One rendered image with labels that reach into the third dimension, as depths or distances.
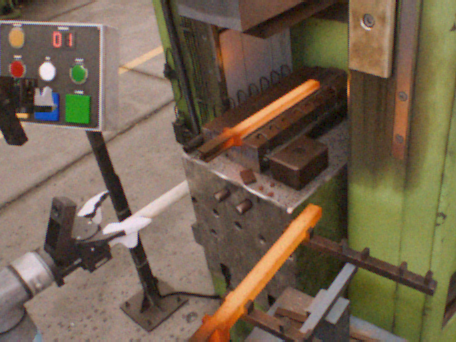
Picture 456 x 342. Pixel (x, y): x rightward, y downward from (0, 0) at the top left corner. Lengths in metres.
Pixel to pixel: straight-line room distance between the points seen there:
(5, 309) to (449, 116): 0.87
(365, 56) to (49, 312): 1.78
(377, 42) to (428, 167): 0.29
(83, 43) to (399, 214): 0.92
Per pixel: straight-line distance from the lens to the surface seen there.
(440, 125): 1.05
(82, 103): 1.48
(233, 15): 1.07
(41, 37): 1.58
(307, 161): 1.15
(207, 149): 1.18
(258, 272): 0.95
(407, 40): 1.01
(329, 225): 1.30
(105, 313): 2.28
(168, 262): 2.38
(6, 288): 1.02
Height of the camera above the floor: 1.65
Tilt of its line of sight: 37 degrees down
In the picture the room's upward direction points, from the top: 6 degrees counter-clockwise
